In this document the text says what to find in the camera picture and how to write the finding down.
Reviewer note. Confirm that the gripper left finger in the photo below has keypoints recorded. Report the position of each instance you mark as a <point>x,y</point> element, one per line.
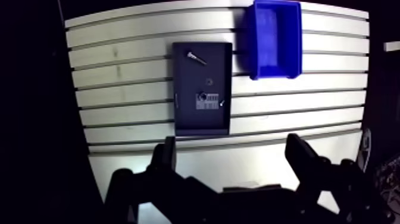
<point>162,194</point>

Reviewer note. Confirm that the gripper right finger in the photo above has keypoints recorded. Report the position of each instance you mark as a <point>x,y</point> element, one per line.
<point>337,194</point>

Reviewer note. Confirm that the steel bolt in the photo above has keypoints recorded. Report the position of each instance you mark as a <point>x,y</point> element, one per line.
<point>196,58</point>

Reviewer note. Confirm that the dark blue-grey tray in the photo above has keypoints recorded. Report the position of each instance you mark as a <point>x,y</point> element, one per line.
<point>193,122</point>

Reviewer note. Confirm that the blue bin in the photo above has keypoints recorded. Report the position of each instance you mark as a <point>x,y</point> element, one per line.
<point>268,40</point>

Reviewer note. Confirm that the pale holed strip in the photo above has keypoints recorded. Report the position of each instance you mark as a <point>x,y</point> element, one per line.
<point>365,150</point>

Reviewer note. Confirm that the steel screw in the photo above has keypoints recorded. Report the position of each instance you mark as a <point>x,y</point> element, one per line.
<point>222,103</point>

